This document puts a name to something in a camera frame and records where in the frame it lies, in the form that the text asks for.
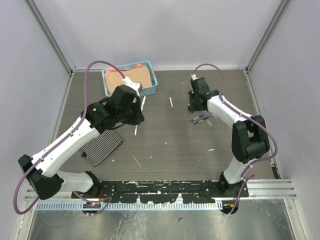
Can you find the white pen yellow end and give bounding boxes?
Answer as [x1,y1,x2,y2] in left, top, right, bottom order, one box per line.
[134,125,138,136]

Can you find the white pen blue end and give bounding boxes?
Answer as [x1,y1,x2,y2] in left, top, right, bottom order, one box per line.
[140,95,146,111]

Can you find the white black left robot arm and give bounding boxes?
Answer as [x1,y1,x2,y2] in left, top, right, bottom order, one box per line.
[18,82,145,200]

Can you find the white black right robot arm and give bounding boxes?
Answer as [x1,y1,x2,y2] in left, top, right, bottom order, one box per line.
[188,74,270,198]

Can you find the cyan gel pen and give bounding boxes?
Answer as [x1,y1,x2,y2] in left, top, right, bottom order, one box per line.
[189,112,208,123]

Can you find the purple gel pen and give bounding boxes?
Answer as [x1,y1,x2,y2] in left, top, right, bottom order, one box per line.
[193,117,208,125]

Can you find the white pen black tip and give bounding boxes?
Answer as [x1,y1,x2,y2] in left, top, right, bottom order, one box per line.
[169,96,174,109]

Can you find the blue plastic basket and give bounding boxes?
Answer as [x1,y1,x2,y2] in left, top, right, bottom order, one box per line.
[102,60,158,97]

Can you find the peach folded cloth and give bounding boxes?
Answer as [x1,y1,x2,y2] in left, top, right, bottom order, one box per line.
[104,63,153,93]

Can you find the black white striped cloth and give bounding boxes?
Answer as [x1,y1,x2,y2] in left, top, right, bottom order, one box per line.
[78,130,124,167]

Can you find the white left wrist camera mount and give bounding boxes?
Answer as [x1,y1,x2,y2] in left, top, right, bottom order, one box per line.
[122,77,143,96]

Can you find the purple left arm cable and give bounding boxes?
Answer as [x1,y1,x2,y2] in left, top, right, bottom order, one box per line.
[12,60,128,215]

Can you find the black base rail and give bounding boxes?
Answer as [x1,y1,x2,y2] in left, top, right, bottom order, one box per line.
[71,180,248,204]

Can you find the slotted cable duct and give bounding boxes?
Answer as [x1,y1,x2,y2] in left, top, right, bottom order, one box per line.
[35,201,223,211]

